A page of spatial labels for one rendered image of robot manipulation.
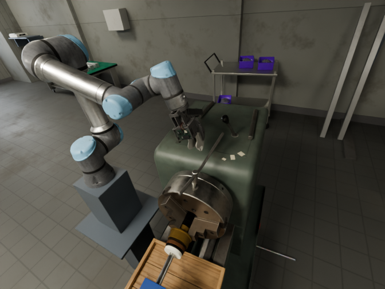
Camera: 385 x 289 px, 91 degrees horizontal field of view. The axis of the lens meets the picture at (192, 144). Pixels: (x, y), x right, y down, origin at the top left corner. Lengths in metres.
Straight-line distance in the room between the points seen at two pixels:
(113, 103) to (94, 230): 0.96
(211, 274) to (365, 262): 1.57
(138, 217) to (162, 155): 0.54
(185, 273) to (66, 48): 1.03
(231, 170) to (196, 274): 0.47
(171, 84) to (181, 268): 0.77
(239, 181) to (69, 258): 1.90
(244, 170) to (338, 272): 1.51
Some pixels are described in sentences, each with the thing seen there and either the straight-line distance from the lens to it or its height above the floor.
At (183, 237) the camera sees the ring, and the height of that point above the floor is 1.11.
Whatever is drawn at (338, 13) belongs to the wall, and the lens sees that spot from 3.57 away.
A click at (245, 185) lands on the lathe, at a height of 1.19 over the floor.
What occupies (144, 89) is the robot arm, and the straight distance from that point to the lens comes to 0.68.
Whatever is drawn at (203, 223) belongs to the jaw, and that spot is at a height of 1.11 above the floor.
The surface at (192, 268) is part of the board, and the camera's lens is 0.99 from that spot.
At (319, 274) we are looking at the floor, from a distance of 2.08.
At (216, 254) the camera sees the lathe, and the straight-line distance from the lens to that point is 1.03.
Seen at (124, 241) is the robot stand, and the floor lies 0.75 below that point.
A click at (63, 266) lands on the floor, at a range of 2.35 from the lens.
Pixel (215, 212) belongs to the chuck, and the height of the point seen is 1.18.
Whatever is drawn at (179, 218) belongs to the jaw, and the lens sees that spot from 0.81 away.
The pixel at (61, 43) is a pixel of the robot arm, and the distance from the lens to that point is 0.94.
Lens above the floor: 1.82
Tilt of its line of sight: 38 degrees down
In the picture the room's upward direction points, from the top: 6 degrees counter-clockwise
